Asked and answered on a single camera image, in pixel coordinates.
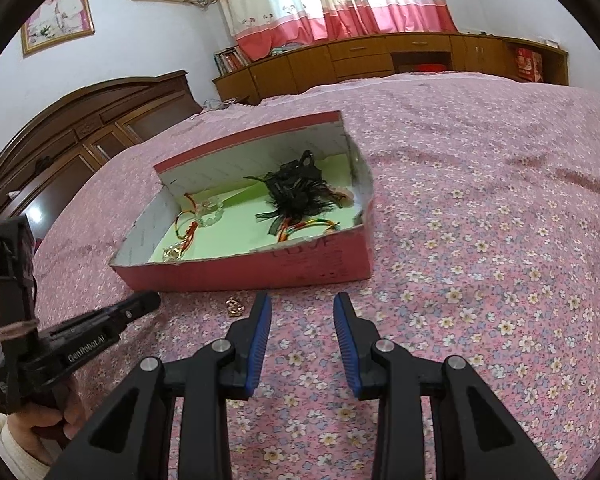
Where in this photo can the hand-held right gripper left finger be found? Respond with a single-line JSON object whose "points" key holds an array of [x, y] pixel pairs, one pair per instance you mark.
{"points": [[260, 340]]}

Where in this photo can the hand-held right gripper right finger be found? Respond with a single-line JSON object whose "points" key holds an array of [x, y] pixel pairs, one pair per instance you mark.
{"points": [[347, 345]]}

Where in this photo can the black lace hair clip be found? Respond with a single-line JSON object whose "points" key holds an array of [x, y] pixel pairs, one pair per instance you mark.
{"points": [[290, 190]]}

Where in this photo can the person's left hand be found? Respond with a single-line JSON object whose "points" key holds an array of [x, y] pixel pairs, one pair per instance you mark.
{"points": [[40, 430]]}

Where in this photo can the gold pearl earring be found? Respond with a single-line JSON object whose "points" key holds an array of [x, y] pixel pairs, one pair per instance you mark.
{"points": [[172, 254]]}

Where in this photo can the gold framed wall picture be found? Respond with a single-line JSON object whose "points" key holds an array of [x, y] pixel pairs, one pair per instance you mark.
{"points": [[57, 15]]}

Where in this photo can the pink cardboard box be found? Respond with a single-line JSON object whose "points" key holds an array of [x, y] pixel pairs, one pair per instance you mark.
{"points": [[305, 265]]}

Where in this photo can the person's left forearm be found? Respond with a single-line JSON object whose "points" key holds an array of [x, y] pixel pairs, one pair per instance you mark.
{"points": [[10, 457]]}

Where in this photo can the small gold earring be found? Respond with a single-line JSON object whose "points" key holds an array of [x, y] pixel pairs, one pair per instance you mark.
{"points": [[235, 307]]}

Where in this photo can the long wooden cabinet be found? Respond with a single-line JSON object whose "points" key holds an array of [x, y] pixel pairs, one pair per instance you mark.
{"points": [[360, 55]]}

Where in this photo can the flat red box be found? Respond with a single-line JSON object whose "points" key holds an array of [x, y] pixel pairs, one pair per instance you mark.
{"points": [[429, 68]]}

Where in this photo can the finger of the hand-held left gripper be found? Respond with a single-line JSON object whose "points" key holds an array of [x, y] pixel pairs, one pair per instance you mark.
{"points": [[135, 307]]}

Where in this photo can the floral pink white curtain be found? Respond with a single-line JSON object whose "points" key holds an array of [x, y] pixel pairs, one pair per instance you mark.
{"points": [[330, 0]]}

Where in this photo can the pink floral bedsheet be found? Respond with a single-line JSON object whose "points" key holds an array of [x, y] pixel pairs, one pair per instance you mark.
{"points": [[480, 210]]}

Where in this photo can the row of books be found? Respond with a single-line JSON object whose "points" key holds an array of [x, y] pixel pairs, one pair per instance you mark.
{"points": [[231, 60]]}

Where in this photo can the red gift box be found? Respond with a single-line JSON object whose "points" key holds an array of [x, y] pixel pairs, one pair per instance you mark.
{"points": [[529, 64]]}

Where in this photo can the dark wooden headboard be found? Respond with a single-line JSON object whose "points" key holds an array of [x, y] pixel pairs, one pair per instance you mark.
{"points": [[80, 130]]}

